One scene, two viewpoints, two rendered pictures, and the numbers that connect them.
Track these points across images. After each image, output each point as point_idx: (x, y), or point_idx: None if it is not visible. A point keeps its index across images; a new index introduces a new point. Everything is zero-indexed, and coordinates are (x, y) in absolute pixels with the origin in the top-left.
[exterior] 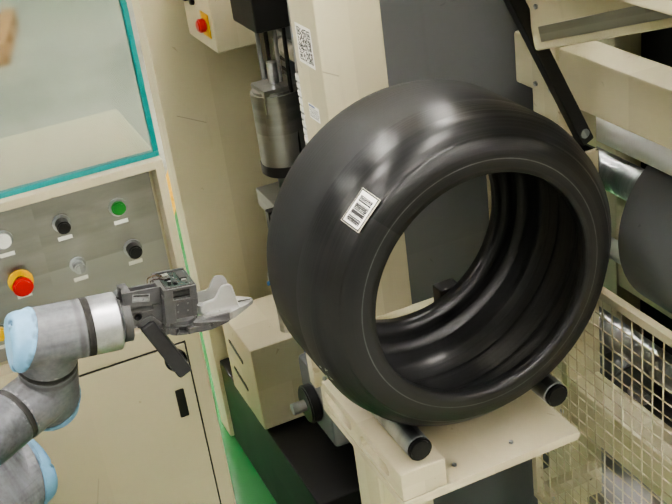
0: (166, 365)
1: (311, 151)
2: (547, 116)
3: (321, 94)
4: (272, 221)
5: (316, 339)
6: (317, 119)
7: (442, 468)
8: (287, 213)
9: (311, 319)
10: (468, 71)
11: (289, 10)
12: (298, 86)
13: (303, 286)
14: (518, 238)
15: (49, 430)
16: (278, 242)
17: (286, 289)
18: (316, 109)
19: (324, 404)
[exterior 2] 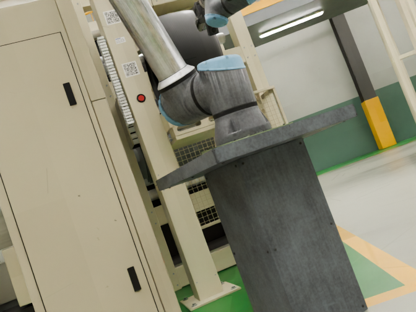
0: (215, 28)
1: (163, 17)
2: (111, 107)
3: (125, 29)
4: (169, 31)
5: (215, 46)
6: (122, 41)
7: None
8: (176, 25)
9: (211, 39)
10: None
11: (98, 10)
12: (100, 41)
13: (203, 31)
14: None
15: (228, 21)
16: (179, 32)
17: (193, 41)
18: (122, 37)
19: (177, 136)
